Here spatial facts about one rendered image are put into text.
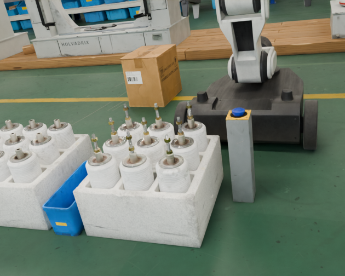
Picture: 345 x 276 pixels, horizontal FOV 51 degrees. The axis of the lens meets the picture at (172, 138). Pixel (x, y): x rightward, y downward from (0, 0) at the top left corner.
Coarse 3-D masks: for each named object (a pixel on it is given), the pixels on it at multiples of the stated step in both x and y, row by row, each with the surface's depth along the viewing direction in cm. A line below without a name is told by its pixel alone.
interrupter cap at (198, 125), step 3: (186, 123) 129; (195, 123) 128; (198, 123) 127; (201, 123) 126; (183, 126) 126; (186, 126) 127; (195, 126) 126; (198, 126) 125; (201, 126) 124; (183, 129) 124; (186, 129) 124; (189, 129) 124; (192, 129) 124; (195, 129) 123; (198, 129) 123
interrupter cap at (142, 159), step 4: (128, 156) 113; (140, 156) 112; (144, 156) 111; (124, 160) 111; (128, 160) 111; (140, 160) 110; (144, 160) 109; (124, 164) 108; (128, 164) 108; (132, 164) 108; (136, 164) 108; (140, 164) 107
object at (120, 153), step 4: (104, 144) 124; (124, 144) 122; (128, 144) 123; (104, 148) 122; (108, 148) 121; (112, 148) 120; (116, 148) 120; (120, 148) 121; (124, 148) 121; (128, 148) 123; (104, 152) 124; (108, 152) 121; (112, 152) 121; (116, 152) 120; (120, 152) 121; (124, 152) 122; (128, 152) 123; (116, 156) 121; (120, 156) 121; (124, 156) 122; (116, 160) 122; (120, 160) 122
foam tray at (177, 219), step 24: (216, 144) 128; (216, 168) 129; (96, 192) 111; (120, 192) 109; (144, 192) 107; (168, 192) 105; (192, 192) 104; (216, 192) 129; (96, 216) 116; (120, 216) 112; (144, 216) 109; (168, 216) 106; (192, 216) 104; (144, 240) 114; (168, 240) 111; (192, 240) 108
